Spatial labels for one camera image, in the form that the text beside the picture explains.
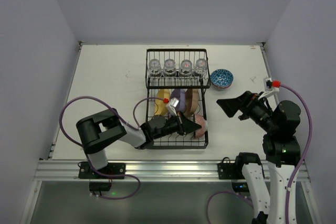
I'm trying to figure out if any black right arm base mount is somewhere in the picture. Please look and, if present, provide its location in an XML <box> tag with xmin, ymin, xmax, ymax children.
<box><xmin>217</xmin><ymin>156</ymin><xmax>249</xmax><ymax>193</ymax></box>

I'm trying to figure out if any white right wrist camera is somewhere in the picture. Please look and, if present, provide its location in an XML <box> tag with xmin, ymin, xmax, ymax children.
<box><xmin>258</xmin><ymin>78</ymin><xmax>281</xmax><ymax>100</ymax></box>

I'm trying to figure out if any orange patterned ceramic bowl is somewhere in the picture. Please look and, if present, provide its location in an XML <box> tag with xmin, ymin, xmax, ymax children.
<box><xmin>213</xmin><ymin>84</ymin><xmax>231</xmax><ymax>91</ymax></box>

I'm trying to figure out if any yellow textured bowl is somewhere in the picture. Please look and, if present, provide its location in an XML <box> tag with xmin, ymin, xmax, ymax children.
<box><xmin>154</xmin><ymin>89</ymin><xmax>170</xmax><ymax>116</ymax></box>

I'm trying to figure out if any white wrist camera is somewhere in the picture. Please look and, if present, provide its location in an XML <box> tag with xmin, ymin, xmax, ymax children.
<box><xmin>166</xmin><ymin>98</ymin><xmax>181</xmax><ymax>116</ymax></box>
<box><xmin>258</xmin><ymin>78</ymin><xmax>281</xmax><ymax>100</ymax></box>

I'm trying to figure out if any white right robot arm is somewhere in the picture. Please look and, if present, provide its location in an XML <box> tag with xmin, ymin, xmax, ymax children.
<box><xmin>216</xmin><ymin>91</ymin><xmax>301</xmax><ymax>223</ymax></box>

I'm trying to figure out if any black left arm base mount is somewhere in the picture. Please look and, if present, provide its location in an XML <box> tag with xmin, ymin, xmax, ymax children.
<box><xmin>78</xmin><ymin>162</ymin><xmax>127</xmax><ymax>196</ymax></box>

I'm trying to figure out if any black wire dish rack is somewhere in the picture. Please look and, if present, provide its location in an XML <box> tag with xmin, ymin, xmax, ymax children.
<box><xmin>143</xmin><ymin>48</ymin><xmax>212</xmax><ymax>150</ymax></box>

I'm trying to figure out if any clear drinking glass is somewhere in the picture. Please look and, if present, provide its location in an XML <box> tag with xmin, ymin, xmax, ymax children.
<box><xmin>163</xmin><ymin>59</ymin><xmax>176</xmax><ymax>77</ymax></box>
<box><xmin>149</xmin><ymin>59</ymin><xmax>162</xmax><ymax>77</ymax></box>
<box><xmin>193</xmin><ymin>58</ymin><xmax>207</xmax><ymax>77</ymax></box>
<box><xmin>178</xmin><ymin>59</ymin><xmax>193</xmax><ymax>77</ymax></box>

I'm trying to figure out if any purple textured bowl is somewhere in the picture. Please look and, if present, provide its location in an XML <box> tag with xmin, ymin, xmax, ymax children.
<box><xmin>170</xmin><ymin>89</ymin><xmax>186</xmax><ymax>112</ymax></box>

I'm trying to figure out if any blue triangle patterned bowl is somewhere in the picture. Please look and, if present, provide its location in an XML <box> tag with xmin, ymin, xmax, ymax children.
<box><xmin>210</xmin><ymin>69</ymin><xmax>234</xmax><ymax>86</ymax></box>

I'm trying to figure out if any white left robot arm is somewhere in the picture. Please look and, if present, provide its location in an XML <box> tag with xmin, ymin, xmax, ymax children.
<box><xmin>76</xmin><ymin>110</ymin><xmax>202</xmax><ymax>170</ymax></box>

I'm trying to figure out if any aluminium mounting rail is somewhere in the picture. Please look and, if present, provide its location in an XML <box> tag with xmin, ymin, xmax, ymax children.
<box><xmin>33</xmin><ymin>158</ymin><xmax>312</xmax><ymax>182</ymax></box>

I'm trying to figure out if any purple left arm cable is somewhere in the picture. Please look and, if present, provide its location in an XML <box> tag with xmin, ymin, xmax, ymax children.
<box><xmin>59</xmin><ymin>95</ymin><xmax>169</xmax><ymax>200</ymax></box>

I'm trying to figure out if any pink floral patterned bowl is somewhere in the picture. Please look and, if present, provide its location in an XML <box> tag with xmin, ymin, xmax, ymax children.
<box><xmin>193</xmin><ymin>114</ymin><xmax>208</xmax><ymax>139</ymax></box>

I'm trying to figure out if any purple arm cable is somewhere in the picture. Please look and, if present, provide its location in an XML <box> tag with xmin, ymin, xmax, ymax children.
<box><xmin>206</xmin><ymin>81</ymin><xmax>313</xmax><ymax>224</ymax></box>
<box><xmin>59</xmin><ymin>95</ymin><xmax>169</xmax><ymax>200</ymax></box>

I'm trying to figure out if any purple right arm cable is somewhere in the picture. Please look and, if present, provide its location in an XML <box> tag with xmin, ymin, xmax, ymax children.
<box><xmin>206</xmin><ymin>81</ymin><xmax>313</xmax><ymax>224</ymax></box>

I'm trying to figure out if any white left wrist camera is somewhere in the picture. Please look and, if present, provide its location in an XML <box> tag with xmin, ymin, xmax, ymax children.
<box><xmin>166</xmin><ymin>98</ymin><xmax>181</xmax><ymax>116</ymax></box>

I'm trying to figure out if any brown textured bowl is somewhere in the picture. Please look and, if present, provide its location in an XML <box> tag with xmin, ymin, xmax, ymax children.
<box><xmin>183</xmin><ymin>89</ymin><xmax>199</xmax><ymax>117</ymax></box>

